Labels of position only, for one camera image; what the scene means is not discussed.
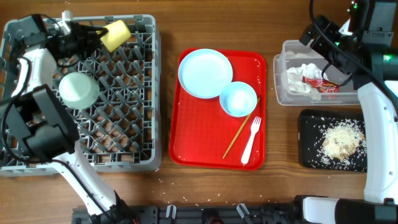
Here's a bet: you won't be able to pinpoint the clear plastic bin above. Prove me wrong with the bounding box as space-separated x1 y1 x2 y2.
273 40 359 106

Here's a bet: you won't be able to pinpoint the white plastic fork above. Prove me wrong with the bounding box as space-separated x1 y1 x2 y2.
241 116 261 165

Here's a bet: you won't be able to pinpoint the right black cable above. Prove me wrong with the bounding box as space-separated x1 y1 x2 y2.
308 0 398 119

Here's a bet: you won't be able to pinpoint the rice and food scraps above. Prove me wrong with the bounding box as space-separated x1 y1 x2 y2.
309 118 367 172

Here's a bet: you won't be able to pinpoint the yellow plastic cup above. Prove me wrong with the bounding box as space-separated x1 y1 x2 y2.
100 20 131 52

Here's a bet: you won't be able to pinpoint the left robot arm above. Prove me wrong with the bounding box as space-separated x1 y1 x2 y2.
1 14 139 223

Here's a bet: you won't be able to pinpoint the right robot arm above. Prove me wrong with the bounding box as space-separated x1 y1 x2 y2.
295 0 397 223

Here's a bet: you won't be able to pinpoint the left black cable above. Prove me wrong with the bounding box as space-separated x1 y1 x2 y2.
0 14 106 218

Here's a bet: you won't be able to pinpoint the red plastic tray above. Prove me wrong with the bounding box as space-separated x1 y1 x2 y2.
169 49 267 170

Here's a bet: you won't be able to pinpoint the grey dishwasher rack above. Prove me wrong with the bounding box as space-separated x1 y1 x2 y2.
1 11 162 177

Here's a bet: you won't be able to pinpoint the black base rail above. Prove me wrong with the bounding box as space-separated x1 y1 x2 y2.
72 202 348 224

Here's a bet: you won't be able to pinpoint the large light blue plate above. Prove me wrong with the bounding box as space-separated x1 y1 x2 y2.
178 49 233 99

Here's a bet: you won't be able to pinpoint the small light blue bowl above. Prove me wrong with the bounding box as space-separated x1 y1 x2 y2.
220 82 257 118

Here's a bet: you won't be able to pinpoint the red snack wrapper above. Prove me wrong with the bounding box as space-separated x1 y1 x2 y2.
302 77 340 93

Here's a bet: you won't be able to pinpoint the wooden chopstick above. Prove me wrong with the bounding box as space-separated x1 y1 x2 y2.
222 113 252 159

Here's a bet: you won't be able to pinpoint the black cable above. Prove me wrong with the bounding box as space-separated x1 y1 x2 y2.
308 0 398 119
0 14 106 218

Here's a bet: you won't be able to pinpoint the white napkin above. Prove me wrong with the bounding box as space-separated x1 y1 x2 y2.
287 63 322 93

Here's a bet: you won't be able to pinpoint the black plastic tray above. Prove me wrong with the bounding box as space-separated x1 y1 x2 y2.
298 109 364 169

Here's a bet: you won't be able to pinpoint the mint green bowl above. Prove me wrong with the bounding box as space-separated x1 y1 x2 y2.
58 72 100 110

